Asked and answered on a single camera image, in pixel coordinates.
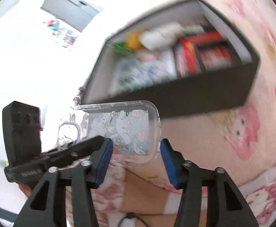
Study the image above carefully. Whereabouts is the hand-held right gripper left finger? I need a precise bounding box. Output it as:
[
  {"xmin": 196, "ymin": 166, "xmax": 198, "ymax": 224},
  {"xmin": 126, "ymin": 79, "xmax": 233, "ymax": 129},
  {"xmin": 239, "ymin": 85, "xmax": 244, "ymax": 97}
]
[{"xmin": 13, "ymin": 138, "xmax": 114, "ymax": 227}]

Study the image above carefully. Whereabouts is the clear case with cartoon card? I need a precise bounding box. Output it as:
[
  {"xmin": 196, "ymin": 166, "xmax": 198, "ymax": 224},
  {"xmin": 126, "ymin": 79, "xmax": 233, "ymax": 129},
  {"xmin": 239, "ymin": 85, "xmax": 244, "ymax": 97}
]
[{"xmin": 73, "ymin": 100, "xmax": 161, "ymax": 165}]

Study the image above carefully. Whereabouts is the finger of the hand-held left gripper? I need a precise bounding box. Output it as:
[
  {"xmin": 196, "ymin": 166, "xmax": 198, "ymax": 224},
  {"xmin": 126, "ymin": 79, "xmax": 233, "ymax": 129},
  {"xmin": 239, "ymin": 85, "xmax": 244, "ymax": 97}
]
[{"xmin": 41, "ymin": 136, "xmax": 105, "ymax": 169}]

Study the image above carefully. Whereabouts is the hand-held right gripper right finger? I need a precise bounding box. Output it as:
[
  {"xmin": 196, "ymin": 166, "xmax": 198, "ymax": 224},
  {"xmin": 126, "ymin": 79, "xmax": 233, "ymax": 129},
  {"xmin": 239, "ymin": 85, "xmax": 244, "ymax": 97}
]
[{"xmin": 160, "ymin": 138, "xmax": 260, "ymax": 227}]

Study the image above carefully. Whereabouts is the spiral bound notebook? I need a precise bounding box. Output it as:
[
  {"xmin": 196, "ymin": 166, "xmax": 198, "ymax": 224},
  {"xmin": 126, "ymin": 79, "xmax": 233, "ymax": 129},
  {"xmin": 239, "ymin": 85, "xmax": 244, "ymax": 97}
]
[{"xmin": 184, "ymin": 25, "xmax": 206, "ymax": 36}]

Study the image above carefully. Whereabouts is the red and black box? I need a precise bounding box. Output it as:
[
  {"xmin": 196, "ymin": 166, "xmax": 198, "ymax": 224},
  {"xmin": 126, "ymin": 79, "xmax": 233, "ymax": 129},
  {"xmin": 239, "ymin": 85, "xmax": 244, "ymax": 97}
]
[{"xmin": 174, "ymin": 31, "xmax": 234, "ymax": 77}]

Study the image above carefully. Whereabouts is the grey cabinet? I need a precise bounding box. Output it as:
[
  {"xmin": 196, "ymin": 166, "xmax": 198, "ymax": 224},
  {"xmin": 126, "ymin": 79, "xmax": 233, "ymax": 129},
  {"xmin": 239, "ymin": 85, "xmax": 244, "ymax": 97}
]
[{"xmin": 40, "ymin": 0, "xmax": 100, "ymax": 33}]

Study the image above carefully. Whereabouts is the white plush keychain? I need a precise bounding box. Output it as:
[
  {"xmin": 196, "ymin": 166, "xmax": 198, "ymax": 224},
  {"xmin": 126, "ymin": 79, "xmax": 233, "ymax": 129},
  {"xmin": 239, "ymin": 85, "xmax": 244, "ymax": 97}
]
[{"xmin": 141, "ymin": 22, "xmax": 185, "ymax": 51}]

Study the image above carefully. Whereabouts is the yellow toy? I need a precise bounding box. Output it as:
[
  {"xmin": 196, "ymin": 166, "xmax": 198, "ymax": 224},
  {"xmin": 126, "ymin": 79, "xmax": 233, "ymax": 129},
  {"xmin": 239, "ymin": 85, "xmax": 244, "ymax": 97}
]
[{"xmin": 126, "ymin": 32, "xmax": 143, "ymax": 51}]

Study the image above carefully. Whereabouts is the printed cartoon booklet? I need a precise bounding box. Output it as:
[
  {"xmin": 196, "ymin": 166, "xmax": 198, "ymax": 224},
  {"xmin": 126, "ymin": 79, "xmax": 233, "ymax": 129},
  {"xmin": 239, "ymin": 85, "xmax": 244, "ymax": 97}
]
[{"xmin": 111, "ymin": 51, "xmax": 177, "ymax": 93}]

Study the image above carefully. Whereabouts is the pink printed blanket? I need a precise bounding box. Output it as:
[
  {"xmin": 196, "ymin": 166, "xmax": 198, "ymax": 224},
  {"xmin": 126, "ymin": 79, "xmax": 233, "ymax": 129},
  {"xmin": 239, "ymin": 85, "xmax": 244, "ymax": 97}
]
[{"xmin": 65, "ymin": 0, "xmax": 276, "ymax": 227}]

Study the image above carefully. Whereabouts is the clear plastic holder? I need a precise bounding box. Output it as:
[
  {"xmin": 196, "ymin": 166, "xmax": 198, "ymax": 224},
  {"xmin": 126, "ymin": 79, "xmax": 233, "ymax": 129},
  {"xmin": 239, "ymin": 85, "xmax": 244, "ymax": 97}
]
[{"xmin": 57, "ymin": 120, "xmax": 83, "ymax": 150}]

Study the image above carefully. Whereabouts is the black storage box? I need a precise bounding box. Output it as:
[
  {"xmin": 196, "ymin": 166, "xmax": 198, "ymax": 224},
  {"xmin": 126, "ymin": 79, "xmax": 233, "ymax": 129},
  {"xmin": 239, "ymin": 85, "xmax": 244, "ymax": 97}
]
[{"xmin": 82, "ymin": 0, "xmax": 260, "ymax": 119}]

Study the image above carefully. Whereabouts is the green toy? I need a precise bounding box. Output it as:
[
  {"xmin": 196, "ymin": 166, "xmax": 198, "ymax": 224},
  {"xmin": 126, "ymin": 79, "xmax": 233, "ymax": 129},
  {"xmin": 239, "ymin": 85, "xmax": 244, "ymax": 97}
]
[{"xmin": 113, "ymin": 42, "xmax": 127, "ymax": 53}]

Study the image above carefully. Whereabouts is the black cable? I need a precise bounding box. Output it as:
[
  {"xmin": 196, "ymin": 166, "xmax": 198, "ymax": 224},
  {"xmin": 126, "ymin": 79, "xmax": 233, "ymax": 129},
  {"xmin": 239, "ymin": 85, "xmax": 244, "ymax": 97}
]
[{"xmin": 117, "ymin": 212, "xmax": 151, "ymax": 227}]

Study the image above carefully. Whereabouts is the cluttered shelf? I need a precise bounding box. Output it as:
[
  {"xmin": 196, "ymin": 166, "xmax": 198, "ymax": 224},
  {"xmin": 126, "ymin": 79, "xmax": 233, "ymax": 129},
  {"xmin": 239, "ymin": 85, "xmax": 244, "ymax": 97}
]
[{"xmin": 43, "ymin": 19, "xmax": 80, "ymax": 48}]

